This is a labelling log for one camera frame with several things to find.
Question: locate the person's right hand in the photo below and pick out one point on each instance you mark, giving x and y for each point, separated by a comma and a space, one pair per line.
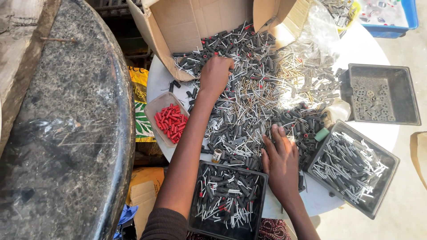
283, 166

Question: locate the person's left hand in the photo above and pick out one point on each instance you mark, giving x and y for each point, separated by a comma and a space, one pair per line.
215, 76

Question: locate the person's left fingers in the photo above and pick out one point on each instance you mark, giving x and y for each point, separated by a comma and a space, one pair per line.
224, 62

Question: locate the heap of black tubes and pins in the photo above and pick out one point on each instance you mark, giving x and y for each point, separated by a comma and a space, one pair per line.
260, 93

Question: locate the open brown cardboard box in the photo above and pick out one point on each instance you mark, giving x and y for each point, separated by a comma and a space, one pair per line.
186, 23

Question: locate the clear plastic tray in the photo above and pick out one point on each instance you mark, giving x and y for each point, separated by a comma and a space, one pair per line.
160, 105

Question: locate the pile of red tubes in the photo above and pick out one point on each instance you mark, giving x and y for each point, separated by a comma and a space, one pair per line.
170, 120

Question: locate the yellow green printed sack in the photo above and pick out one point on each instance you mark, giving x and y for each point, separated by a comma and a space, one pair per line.
141, 103

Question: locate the small white yellow cylinder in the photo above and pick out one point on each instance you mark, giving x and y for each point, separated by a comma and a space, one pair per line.
216, 155

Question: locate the clear plastic bag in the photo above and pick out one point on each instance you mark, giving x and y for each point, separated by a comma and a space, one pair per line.
317, 36

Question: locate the pale green cylinder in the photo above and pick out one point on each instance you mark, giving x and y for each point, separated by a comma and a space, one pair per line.
322, 134

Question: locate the dark metal grate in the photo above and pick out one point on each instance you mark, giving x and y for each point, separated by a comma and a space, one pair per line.
115, 8

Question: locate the yellow container of metal parts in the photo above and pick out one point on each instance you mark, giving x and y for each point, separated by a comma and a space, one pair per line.
342, 11

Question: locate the black tray with red-tipped tubes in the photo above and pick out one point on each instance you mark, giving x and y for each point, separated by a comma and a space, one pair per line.
226, 200

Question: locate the brown cardboard pieces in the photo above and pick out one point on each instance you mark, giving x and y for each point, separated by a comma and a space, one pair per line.
143, 193

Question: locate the black tray with grey discs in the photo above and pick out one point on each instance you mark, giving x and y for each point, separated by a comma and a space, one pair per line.
383, 93

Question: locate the black tray with white-stemmed tubes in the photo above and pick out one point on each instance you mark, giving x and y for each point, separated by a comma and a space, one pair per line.
353, 166

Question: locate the large round grey stone slab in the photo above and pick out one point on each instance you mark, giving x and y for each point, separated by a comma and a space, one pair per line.
66, 126

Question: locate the blue plastic crate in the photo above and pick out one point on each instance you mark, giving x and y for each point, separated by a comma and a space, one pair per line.
392, 16

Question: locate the dark brown sleeve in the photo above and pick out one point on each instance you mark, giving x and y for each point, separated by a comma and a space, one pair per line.
165, 226

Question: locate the dark red patterned garment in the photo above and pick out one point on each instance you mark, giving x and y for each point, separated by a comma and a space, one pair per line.
275, 230

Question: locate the blue cloth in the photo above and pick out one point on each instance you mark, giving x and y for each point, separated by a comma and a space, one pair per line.
126, 216

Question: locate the weathered wooden plank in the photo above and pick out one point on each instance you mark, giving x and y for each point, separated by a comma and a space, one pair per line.
16, 50

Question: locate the brown cardboard sheet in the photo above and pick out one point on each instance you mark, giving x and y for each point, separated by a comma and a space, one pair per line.
419, 156

